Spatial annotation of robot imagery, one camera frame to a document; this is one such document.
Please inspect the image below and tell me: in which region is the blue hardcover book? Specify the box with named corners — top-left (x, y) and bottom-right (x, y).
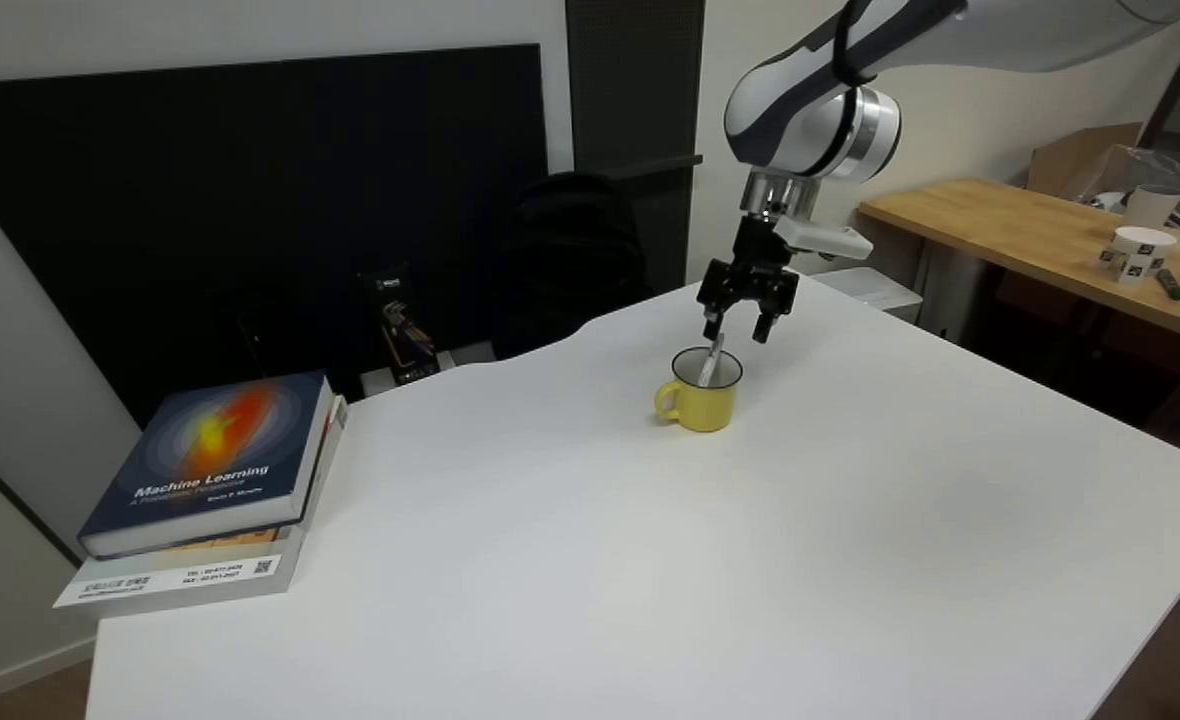
top-left (77, 369), bottom-right (341, 563)

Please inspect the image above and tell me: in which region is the yellow enamel cup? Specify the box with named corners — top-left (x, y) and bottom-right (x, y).
top-left (646, 339), bottom-right (747, 438)

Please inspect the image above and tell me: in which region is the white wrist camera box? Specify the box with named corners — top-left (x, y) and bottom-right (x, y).
top-left (781, 217), bottom-right (878, 270)

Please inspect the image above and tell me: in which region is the black camera on tripod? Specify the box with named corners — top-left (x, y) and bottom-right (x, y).
top-left (368, 270), bottom-right (445, 391)

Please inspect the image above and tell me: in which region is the large black panel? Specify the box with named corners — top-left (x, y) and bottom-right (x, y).
top-left (0, 42), bottom-right (550, 431)

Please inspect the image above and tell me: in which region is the brown cardboard box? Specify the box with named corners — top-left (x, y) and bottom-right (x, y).
top-left (1021, 122), bottom-right (1149, 199)

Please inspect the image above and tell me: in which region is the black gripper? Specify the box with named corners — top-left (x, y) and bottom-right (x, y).
top-left (692, 213), bottom-right (804, 350)

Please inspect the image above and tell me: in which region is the wooden side table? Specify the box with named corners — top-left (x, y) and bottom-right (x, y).
top-left (857, 175), bottom-right (1180, 358)

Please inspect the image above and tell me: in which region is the clear plastic bag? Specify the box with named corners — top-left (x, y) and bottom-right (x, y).
top-left (1079, 141), bottom-right (1180, 242)

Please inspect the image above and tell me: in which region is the dark grey column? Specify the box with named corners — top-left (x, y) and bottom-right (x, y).
top-left (564, 0), bottom-right (707, 295)

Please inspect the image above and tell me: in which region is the black office chair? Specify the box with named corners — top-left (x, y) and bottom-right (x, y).
top-left (485, 168), bottom-right (655, 366)

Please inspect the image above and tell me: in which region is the stack of books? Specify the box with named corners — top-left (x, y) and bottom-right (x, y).
top-left (52, 395), bottom-right (353, 615)

